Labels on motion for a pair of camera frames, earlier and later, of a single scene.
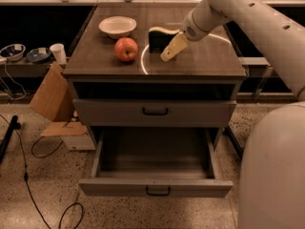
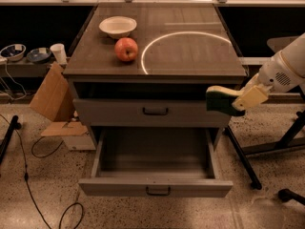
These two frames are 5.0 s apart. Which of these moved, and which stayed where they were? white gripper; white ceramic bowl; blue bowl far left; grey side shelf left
Moved: white gripper
Stayed: white ceramic bowl; blue bowl far left; grey side shelf left
